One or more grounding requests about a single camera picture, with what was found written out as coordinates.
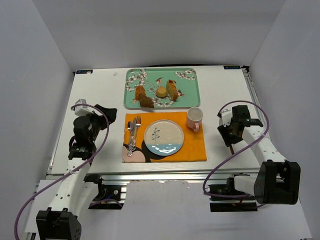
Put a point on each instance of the round yellow muffin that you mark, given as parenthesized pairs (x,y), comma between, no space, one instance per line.
(161,92)

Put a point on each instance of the silver spoon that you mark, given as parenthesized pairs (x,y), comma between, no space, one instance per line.
(130,128)

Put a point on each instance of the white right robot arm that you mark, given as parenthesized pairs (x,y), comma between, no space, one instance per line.
(278,179)

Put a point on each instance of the left blue table label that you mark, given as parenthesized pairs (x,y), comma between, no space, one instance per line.
(84,71)

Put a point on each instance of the silver fork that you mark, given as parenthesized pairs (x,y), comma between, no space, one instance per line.
(137,125)

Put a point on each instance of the right blue table label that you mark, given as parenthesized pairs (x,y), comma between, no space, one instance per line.
(231,67)

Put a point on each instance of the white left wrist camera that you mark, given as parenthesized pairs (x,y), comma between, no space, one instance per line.
(81,109)

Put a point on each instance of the pink ceramic mug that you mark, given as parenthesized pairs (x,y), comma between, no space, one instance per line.
(194,118)

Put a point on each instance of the green floral serving tray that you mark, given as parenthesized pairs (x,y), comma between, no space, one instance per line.
(185,78)

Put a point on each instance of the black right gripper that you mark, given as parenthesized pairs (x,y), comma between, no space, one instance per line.
(229,135)

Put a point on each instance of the blue table label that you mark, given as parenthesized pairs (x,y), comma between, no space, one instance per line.
(84,71)
(231,67)

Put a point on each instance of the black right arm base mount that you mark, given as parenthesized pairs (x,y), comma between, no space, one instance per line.
(229,205)

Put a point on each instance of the dark brown chocolate pastry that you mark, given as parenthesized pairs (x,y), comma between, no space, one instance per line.
(145,101)

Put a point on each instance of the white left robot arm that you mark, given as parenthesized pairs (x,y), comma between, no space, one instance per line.
(60,220)

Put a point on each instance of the orange cartoon placemat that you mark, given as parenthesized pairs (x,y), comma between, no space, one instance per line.
(192,150)

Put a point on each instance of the metal cake server wooden handle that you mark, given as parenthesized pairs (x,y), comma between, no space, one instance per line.
(232,150)

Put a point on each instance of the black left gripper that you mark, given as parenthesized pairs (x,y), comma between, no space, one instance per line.
(100,118)

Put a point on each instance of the blue white ceramic plate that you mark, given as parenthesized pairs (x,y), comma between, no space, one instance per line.
(164,137)

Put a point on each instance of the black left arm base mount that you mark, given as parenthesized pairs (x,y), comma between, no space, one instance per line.
(111,196)

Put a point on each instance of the sliced bread loaf piece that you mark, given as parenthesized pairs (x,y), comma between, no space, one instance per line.
(172,90)

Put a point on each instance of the golden croissant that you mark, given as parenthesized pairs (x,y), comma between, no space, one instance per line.
(139,90)

